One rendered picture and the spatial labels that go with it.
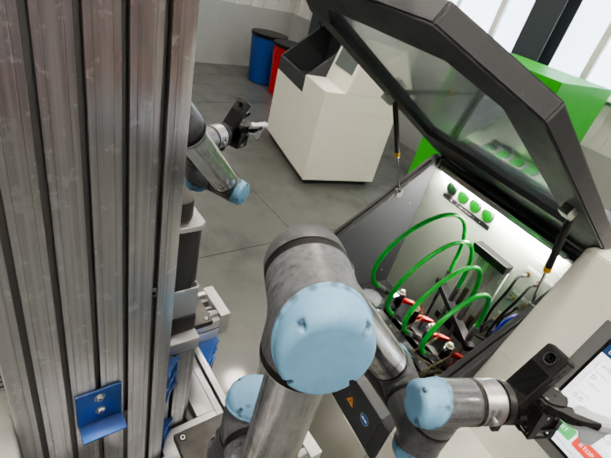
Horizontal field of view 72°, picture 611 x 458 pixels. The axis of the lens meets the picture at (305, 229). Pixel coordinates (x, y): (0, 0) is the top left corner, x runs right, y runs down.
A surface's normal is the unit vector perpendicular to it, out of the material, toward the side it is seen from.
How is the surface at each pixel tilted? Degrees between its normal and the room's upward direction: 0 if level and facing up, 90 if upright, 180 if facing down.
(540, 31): 90
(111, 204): 90
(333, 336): 83
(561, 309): 76
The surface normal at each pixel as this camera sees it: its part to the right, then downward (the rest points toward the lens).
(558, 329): -0.78, -0.11
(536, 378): -0.71, -0.51
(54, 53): 0.56, 0.56
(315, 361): 0.19, 0.46
